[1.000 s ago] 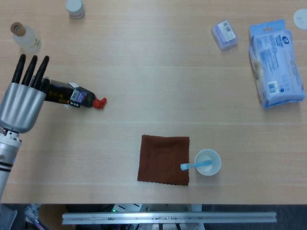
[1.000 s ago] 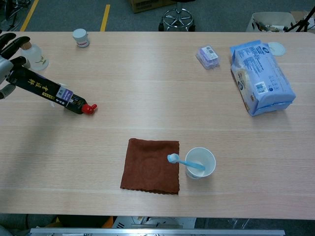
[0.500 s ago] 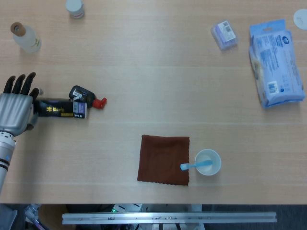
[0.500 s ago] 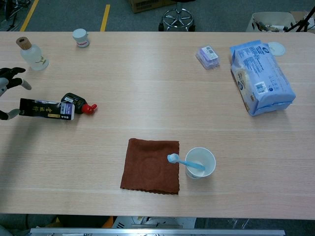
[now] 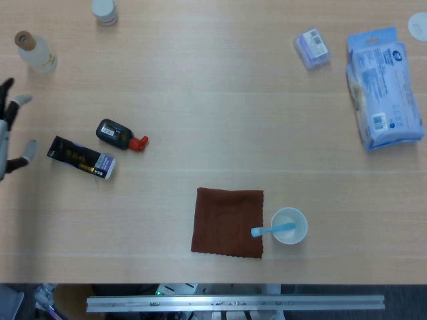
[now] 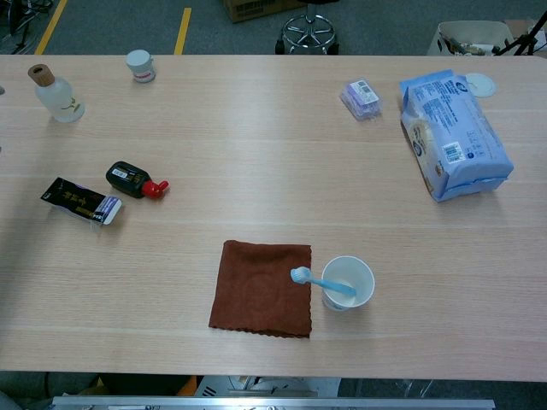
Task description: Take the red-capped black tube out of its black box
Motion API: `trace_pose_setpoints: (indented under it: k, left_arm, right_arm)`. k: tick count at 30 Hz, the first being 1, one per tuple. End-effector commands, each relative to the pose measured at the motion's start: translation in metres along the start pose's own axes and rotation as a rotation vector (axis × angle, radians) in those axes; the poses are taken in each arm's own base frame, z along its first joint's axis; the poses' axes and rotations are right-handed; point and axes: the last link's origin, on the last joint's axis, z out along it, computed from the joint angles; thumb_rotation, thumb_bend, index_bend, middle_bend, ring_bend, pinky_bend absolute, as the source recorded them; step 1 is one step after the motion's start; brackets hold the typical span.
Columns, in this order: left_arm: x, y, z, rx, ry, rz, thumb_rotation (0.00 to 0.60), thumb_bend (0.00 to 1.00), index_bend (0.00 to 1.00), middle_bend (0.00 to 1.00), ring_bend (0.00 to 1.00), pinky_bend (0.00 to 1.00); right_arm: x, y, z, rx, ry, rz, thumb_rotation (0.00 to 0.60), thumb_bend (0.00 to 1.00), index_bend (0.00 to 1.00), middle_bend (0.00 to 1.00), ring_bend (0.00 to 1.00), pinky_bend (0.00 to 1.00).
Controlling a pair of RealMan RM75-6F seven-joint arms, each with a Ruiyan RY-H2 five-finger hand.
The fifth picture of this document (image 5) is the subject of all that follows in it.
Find brown folded cloth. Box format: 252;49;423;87
190;187;265;259

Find white paper cup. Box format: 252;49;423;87
270;207;309;245

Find blue wet wipes pack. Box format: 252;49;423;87
345;26;426;153

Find small white jar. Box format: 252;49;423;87
91;0;119;27

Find frosted bottle with wooden cap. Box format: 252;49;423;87
14;30;59;75

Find white round lid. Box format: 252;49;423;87
407;12;427;42

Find aluminium profile rail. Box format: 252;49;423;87
86;294;386;313

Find blue plastic spoon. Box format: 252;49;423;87
250;223;296;238

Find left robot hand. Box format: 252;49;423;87
0;77;38;183

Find black rectangular box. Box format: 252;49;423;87
46;135;117;181

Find black bottle red cap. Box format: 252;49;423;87
95;118;149;152

